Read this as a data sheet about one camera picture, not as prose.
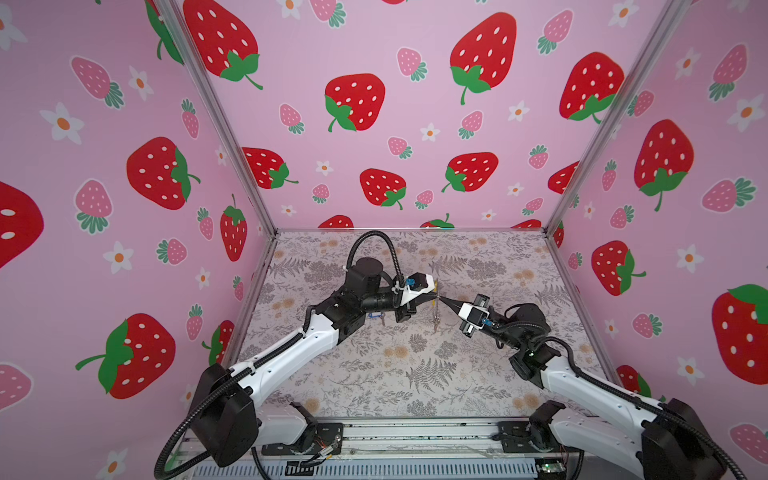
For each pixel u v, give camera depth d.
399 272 0.57
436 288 0.60
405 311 0.63
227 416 0.39
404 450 0.73
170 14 0.67
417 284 0.58
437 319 0.75
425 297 0.61
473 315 0.58
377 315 0.96
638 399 0.45
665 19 0.70
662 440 0.40
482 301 0.65
